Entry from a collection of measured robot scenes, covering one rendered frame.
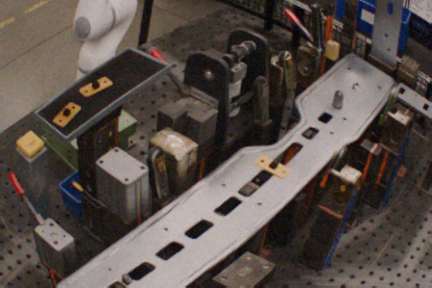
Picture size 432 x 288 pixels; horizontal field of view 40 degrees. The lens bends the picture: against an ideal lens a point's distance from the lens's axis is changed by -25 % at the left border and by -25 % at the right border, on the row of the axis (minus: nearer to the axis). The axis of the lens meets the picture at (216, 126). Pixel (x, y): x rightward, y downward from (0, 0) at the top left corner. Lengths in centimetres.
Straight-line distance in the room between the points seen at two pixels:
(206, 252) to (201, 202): 16
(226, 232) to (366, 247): 60
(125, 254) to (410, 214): 105
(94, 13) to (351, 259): 101
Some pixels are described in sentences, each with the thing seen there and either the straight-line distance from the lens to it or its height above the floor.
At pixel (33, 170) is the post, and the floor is 111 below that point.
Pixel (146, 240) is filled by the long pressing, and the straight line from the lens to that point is 149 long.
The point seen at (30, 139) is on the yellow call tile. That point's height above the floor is 116.
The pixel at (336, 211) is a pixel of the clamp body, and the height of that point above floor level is 94.
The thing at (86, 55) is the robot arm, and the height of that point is 104.
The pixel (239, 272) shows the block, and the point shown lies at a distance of 140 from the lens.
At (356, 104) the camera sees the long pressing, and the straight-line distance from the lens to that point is 199.
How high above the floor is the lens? 208
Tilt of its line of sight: 37 degrees down
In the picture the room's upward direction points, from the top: 8 degrees clockwise
